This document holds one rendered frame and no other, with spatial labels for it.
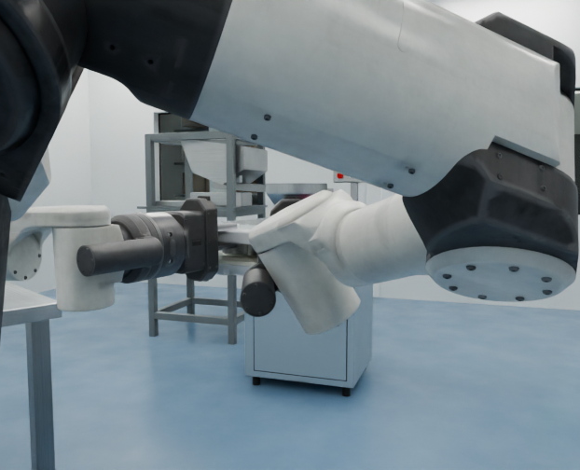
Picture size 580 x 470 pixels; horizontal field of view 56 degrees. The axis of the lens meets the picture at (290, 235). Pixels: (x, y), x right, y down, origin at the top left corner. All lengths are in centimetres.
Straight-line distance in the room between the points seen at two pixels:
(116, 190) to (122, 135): 65
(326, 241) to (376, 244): 5
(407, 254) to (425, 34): 19
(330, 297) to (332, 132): 30
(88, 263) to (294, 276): 23
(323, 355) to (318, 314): 243
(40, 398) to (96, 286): 73
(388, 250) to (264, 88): 21
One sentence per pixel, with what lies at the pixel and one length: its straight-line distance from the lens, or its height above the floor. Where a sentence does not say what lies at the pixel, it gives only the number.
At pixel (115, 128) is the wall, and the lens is 680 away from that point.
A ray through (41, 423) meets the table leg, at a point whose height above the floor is 59.
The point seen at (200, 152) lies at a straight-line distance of 400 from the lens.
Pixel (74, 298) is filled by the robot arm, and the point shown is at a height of 98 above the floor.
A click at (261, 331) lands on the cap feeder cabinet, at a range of 303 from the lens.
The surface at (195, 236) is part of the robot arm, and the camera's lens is 77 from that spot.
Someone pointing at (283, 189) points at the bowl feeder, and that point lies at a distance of 305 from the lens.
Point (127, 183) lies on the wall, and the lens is 668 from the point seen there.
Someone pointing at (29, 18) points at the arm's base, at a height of 116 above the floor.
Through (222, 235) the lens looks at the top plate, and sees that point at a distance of 83.
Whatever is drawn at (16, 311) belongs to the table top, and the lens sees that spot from 128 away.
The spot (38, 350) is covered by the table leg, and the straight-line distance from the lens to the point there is 134.
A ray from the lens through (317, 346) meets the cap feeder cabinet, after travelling 295.
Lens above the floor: 111
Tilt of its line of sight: 5 degrees down
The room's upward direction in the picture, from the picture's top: straight up
